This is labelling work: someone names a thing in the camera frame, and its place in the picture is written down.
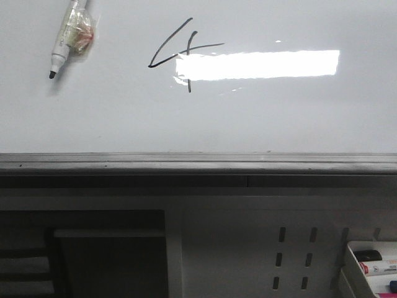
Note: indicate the red white marker in tray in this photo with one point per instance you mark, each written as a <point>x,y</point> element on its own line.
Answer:
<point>378,268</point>

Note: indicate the pink marker in tray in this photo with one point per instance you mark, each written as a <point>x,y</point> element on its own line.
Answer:
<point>386,295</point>

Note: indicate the white whiteboard with aluminium frame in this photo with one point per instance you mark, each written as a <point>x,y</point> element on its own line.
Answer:
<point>258,88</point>

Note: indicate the blue marker in tray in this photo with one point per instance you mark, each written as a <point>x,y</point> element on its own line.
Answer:
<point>393,286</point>

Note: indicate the white marker with black tip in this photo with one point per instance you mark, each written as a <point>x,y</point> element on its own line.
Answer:
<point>75,36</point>

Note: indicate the black marker cap in tray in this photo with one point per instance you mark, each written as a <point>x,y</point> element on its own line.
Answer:
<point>367,255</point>

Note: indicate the white plastic marker tray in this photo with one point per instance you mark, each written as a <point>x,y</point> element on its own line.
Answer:
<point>353,282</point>

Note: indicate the grey perforated metal stand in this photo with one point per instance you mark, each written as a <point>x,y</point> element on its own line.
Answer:
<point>186,242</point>

